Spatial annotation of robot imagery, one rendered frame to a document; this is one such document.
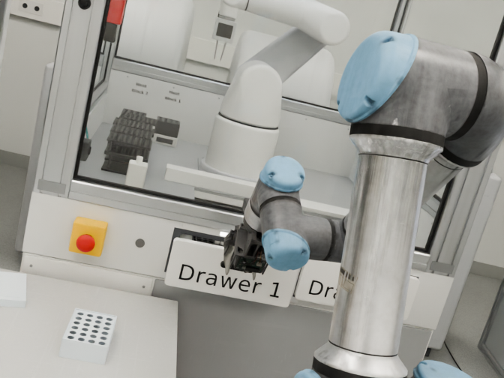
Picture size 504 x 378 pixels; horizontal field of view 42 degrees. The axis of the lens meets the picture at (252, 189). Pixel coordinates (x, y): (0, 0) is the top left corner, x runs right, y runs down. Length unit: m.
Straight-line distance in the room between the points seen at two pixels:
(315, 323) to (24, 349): 0.71
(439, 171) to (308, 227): 0.26
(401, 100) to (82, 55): 0.83
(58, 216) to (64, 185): 0.07
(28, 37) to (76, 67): 3.38
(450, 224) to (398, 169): 0.85
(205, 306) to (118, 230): 0.28
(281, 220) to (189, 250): 0.40
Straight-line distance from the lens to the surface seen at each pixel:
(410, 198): 0.79
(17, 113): 4.90
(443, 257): 1.66
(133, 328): 1.40
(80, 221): 1.48
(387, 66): 0.77
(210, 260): 1.45
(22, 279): 1.49
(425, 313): 1.70
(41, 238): 1.55
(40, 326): 1.36
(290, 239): 1.07
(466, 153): 0.91
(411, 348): 1.74
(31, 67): 4.82
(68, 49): 1.44
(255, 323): 1.61
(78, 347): 1.25
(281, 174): 1.12
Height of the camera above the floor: 1.43
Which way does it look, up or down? 14 degrees down
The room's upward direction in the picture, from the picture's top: 15 degrees clockwise
